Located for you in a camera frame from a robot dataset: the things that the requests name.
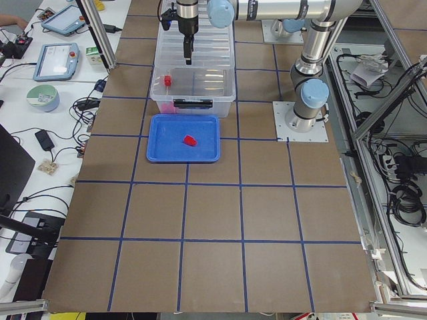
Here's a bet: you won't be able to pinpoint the black power adapter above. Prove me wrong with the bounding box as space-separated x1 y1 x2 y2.
35 129 55 151

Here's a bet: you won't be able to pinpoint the blue plastic tray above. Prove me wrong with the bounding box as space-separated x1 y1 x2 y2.
146 114 221 163

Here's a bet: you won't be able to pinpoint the coiled black cables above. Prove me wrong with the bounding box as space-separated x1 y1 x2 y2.
388 181 427 229

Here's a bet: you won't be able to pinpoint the red block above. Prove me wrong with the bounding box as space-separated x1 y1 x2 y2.
163 75 172 87
183 135 197 147
159 101 176 114

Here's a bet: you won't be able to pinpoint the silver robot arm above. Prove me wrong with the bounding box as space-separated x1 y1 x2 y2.
207 1 361 133

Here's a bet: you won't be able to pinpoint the clear plastic box lid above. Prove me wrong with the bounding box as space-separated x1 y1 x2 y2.
154 1 235 69

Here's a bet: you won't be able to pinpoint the far teach pendant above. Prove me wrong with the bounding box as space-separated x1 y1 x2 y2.
41 5 85 36

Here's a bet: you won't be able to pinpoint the aluminium frame post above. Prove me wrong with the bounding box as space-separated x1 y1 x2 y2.
76 0 117 70

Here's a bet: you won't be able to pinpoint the near teach pendant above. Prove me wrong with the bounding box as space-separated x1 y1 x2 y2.
33 43 80 82

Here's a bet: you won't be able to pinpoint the teach pendant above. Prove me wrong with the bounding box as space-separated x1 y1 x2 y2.
33 43 80 82
41 5 85 36

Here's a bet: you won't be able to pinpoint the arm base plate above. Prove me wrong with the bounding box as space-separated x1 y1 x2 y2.
273 101 329 143
262 19 306 45

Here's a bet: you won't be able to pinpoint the light blue bowl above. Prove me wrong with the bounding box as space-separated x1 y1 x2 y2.
26 85 60 112

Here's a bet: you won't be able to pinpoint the clear plastic storage box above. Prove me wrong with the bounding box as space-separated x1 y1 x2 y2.
150 1 236 117

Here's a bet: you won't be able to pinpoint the green white carton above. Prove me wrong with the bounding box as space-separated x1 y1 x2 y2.
85 47 103 65

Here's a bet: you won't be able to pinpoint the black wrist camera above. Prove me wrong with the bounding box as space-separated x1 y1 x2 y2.
160 2 177 31

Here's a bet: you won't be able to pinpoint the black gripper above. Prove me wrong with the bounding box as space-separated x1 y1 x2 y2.
177 15 199 65

